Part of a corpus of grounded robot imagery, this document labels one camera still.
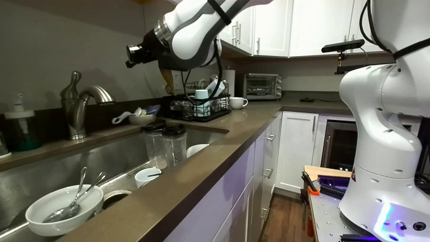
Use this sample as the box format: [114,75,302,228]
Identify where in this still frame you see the silver curved tap spout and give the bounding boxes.
[66,84,115,141]

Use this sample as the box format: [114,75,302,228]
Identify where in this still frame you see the dark purple-lit box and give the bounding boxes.
[317,174,353,201]

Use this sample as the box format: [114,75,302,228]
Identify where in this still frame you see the orange black clamp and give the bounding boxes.
[301,170,322,197]

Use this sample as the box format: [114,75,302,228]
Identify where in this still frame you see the white mug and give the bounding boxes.
[228,95,250,111]

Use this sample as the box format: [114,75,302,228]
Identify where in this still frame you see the metal spoon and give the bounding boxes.
[72,172,109,203]
[41,166,90,224]

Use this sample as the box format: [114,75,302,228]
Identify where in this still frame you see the wooden spatula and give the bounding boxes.
[158,67,177,96]

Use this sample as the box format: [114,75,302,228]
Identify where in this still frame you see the clear jar with black lid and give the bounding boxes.
[161,125,189,168]
[140,122,169,170]

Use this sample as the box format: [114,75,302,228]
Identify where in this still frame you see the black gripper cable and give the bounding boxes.
[180,39,226,105]

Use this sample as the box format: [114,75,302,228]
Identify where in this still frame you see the silver tap handle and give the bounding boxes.
[59,70,83,114]

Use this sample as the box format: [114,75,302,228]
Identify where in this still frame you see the white plate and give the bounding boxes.
[185,142,211,158]

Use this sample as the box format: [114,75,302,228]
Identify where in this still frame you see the small dish with scrubbers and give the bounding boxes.
[111,106,157,126]

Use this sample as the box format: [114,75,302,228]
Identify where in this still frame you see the wooden block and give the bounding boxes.
[302,164,353,181]

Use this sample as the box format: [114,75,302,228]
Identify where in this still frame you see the paper towel roll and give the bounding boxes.
[222,68,238,98]

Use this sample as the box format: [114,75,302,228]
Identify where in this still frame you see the black wire dish rack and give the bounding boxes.
[166,92,232,123]

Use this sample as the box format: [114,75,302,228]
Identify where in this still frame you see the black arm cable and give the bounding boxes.
[357,0,400,57]

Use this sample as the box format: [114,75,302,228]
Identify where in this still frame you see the black built-in oven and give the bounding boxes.
[320,119,359,172]

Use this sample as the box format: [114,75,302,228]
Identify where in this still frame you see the perforated robot mounting table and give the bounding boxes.
[306,192,373,242]

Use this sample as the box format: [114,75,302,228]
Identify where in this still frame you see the large white bowl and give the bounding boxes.
[24,184,105,238]

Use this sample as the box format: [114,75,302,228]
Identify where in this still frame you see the small white cup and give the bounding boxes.
[133,166,164,189]

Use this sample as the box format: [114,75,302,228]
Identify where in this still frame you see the white corner cabinet door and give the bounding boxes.
[274,111,320,195]

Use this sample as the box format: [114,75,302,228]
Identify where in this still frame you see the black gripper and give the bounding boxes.
[125,29,170,71]

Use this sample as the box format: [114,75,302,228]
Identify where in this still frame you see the stainless steel sink basin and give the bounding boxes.
[0,118,231,242]

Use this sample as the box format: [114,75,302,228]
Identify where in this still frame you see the silver toaster oven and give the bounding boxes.
[242,72,285,102]

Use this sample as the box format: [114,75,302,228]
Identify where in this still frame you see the light blue cup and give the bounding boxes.
[193,87,212,118]

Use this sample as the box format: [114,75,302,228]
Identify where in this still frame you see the soap dispenser bottle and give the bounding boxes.
[3,91,40,153]

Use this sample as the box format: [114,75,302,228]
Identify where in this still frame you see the white plastic container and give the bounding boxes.
[205,78,227,99]

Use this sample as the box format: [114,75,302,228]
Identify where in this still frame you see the white lower cabinet row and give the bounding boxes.
[162,113,285,242]

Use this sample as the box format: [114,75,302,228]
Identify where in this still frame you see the white glossy upper cabinets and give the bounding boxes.
[218,0,387,59]

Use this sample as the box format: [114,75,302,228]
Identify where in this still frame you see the black camera on stand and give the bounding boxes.
[321,39,367,75]

